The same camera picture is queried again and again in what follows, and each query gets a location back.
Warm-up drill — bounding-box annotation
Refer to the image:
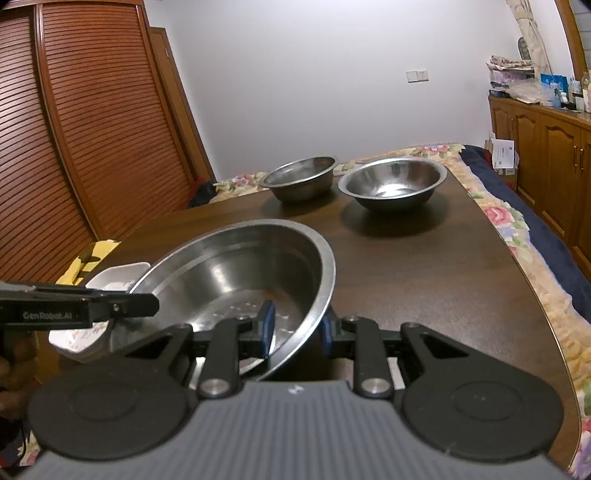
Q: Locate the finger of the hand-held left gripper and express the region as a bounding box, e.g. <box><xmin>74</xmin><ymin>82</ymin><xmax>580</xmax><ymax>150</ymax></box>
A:
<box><xmin>0</xmin><ymin>281</ymin><xmax>160</xmax><ymax>320</ymax></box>

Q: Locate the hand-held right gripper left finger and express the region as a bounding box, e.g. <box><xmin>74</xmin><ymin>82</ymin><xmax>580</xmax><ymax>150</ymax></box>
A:
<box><xmin>122</xmin><ymin>300</ymin><xmax>277</xmax><ymax>400</ymax></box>

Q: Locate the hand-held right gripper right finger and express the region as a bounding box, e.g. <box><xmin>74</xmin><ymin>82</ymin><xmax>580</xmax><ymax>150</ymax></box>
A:
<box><xmin>322</xmin><ymin>314</ymin><xmax>469</xmax><ymax>400</ymax></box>

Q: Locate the large steel bowl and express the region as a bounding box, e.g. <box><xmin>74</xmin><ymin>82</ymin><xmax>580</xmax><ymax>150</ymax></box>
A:
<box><xmin>111</xmin><ymin>219</ymin><xmax>337</xmax><ymax>381</ymax></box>

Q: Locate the small deep steel bowl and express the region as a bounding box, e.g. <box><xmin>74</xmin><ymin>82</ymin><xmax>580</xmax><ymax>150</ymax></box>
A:
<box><xmin>259</xmin><ymin>156</ymin><xmax>338</xmax><ymax>204</ymax></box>

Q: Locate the medium steel bowl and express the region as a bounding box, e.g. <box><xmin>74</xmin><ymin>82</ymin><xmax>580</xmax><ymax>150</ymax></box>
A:
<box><xmin>338</xmin><ymin>158</ymin><xmax>448</xmax><ymax>212</ymax></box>

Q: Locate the person's left hand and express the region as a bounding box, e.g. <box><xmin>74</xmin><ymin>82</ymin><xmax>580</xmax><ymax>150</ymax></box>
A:
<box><xmin>0</xmin><ymin>330</ymin><xmax>38</xmax><ymax>416</ymax></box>

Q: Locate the yellow plush toy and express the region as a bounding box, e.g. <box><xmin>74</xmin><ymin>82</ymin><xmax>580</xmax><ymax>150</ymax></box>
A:
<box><xmin>55</xmin><ymin>239</ymin><xmax>122</xmax><ymax>287</ymax></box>

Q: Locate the dark clothing pile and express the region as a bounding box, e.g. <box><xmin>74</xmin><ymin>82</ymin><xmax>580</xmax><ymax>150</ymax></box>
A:
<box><xmin>187</xmin><ymin>178</ymin><xmax>218</xmax><ymax>208</ymax></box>

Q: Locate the wooden louvered wardrobe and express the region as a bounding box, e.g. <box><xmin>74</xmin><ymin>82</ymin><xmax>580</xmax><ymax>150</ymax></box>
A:
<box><xmin>0</xmin><ymin>0</ymin><xmax>218</xmax><ymax>287</ymax></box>

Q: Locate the white envelope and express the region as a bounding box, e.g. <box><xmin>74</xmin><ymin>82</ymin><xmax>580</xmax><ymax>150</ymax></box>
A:
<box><xmin>492</xmin><ymin>138</ymin><xmax>515</xmax><ymax>169</ymax></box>

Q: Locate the wooden sideboard cabinet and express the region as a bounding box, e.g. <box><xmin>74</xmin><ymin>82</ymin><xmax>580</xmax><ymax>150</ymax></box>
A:
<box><xmin>488</xmin><ymin>92</ymin><xmax>591</xmax><ymax>278</ymax></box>

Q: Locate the clutter of bottles and boxes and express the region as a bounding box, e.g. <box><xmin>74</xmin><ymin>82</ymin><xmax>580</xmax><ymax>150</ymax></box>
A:
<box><xmin>487</xmin><ymin>55</ymin><xmax>541</xmax><ymax>102</ymax></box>

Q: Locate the blue box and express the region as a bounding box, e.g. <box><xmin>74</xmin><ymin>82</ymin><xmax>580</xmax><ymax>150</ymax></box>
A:
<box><xmin>540</xmin><ymin>74</ymin><xmax>570</xmax><ymax>108</ymax></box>

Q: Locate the cream patterned curtain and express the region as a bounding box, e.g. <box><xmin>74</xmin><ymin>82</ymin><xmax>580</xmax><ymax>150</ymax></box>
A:
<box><xmin>505</xmin><ymin>0</ymin><xmax>550</xmax><ymax>75</ymax></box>

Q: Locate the wooden window frame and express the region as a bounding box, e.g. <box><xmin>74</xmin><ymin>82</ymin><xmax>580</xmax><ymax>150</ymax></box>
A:
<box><xmin>554</xmin><ymin>0</ymin><xmax>591</xmax><ymax>86</ymax></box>

